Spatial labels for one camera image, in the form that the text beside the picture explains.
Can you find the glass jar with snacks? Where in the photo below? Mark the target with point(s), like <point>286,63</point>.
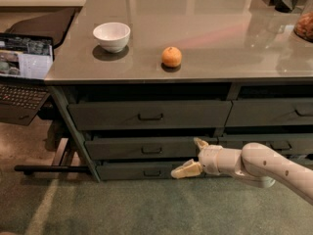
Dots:
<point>304,25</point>

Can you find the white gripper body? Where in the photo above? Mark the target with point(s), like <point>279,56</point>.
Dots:
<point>209,160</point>

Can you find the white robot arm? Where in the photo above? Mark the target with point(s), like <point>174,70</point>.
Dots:
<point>254,164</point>

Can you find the open black laptop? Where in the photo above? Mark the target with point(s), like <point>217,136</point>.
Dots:
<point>24,63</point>

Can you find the black floor bar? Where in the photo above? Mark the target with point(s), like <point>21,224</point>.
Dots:
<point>30,169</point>

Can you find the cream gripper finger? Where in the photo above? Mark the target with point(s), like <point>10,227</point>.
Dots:
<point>201,144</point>
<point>188,169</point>

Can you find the orange mandarin fruit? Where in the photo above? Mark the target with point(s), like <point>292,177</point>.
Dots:
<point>171,57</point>

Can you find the grey cabinet frame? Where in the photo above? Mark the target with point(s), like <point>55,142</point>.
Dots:
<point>224,91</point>

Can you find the white ceramic bowl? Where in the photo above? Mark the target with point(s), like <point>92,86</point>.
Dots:
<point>112,37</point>

